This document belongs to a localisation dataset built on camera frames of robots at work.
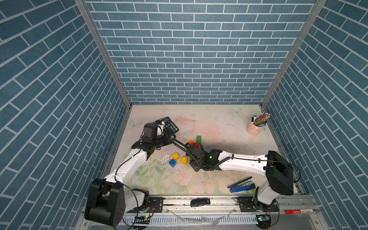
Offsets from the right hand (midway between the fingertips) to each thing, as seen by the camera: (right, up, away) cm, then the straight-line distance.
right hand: (193, 161), depth 83 cm
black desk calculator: (-18, +19, +22) cm, 34 cm away
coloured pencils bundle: (+45, +23, +12) cm, 52 cm away
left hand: (-10, +14, +1) cm, 17 cm away
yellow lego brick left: (-11, +1, +5) cm, 12 cm away
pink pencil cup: (+41, +16, +14) cm, 46 cm away
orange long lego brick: (-1, +10, +6) cm, 12 cm away
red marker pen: (+48, -22, -11) cm, 54 cm away
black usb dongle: (+3, -18, -11) cm, 21 cm away
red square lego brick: (+2, +9, +2) cm, 9 cm away
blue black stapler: (+28, -12, -5) cm, 31 cm away
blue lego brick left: (-13, -2, +2) cm, 13 cm away
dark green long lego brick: (+4, +10, +16) cm, 19 cm away
